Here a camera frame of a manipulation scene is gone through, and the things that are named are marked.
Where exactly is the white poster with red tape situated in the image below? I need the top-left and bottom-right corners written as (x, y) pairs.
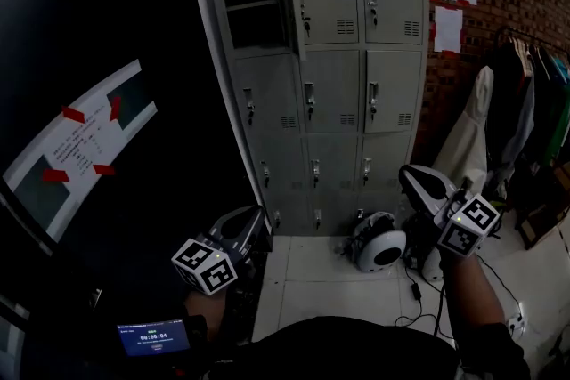
top-left (2, 59), bottom-right (159, 244)

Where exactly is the white hanging garment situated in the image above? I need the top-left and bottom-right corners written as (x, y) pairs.
top-left (433, 65), bottom-right (496, 195)

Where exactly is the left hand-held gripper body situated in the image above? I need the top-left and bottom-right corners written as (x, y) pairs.
top-left (171, 204), bottom-right (268, 297)

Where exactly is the person's left forearm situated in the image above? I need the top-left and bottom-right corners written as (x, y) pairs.
top-left (183, 289), bottom-right (229, 343)

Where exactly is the white power strip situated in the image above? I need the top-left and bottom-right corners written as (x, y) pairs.
top-left (506, 313), bottom-right (527, 334)

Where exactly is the grey metal locker cabinet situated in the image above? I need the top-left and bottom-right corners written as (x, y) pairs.
top-left (207, 0), bottom-right (431, 238)

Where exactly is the black cable with adapter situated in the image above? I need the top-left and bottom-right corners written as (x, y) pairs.
top-left (394, 253), bottom-right (523, 337)

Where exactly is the black clothes rack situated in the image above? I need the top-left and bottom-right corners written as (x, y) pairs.
top-left (493, 26), bottom-right (570, 59)

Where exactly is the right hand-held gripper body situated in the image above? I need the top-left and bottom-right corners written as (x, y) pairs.
top-left (398, 164), bottom-right (502, 258)

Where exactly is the person's black shirt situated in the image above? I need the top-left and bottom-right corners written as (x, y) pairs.
top-left (208, 315), bottom-right (532, 380)

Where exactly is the person's right forearm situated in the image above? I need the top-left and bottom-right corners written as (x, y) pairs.
top-left (439, 252), bottom-right (509, 342)

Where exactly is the white round helmet device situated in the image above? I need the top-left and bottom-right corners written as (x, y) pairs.
top-left (351, 211), bottom-right (408, 274)

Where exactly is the small lit display screen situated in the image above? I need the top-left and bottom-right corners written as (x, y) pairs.
top-left (116, 319), bottom-right (192, 358)

